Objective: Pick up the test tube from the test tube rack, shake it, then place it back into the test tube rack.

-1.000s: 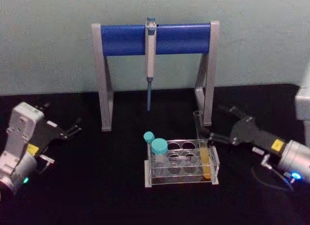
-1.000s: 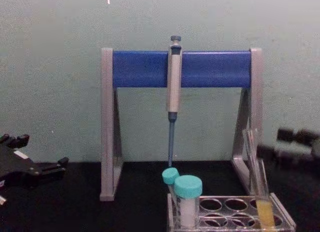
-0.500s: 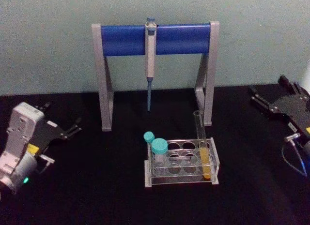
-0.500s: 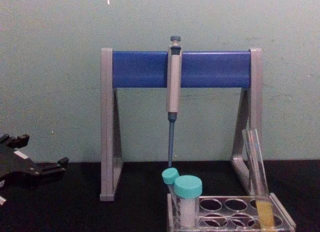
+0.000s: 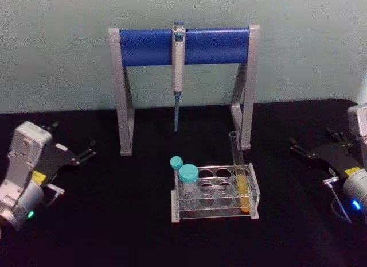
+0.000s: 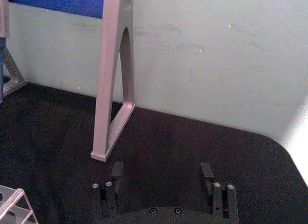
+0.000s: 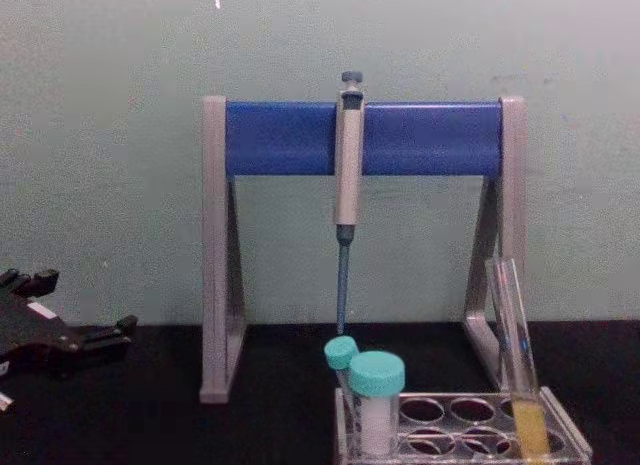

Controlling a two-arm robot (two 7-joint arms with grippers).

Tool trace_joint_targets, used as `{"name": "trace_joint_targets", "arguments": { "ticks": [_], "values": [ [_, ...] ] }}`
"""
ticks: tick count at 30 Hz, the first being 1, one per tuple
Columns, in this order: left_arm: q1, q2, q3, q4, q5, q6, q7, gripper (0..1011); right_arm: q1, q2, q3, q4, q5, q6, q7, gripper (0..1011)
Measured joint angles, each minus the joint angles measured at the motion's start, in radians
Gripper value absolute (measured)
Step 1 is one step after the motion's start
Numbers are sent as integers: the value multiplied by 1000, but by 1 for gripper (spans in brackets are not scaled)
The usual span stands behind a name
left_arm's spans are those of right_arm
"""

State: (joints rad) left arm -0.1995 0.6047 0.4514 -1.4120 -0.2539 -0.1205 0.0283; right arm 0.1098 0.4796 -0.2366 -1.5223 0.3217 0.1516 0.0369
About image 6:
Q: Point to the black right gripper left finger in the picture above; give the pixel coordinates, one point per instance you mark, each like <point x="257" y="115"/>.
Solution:
<point x="111" y="197"/>

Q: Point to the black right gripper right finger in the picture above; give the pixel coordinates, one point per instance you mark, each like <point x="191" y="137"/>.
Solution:
<point x="222" y="197"/>

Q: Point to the black table cloth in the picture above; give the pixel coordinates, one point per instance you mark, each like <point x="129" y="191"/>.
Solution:
<point x="168" y="147"/>

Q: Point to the clear plastic case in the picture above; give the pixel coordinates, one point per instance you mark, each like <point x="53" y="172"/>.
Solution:
<point x="14" y="207"/>

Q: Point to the blue panel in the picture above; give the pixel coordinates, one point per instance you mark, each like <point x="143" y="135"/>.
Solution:
<point x="60" y="2"/>

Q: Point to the grey metal frame post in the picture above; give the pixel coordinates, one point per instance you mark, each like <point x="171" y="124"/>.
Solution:
<point x="115" y="89"/>

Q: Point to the grey metal corner bracket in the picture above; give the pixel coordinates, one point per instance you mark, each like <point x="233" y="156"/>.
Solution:
<point x="10" y="72"/>

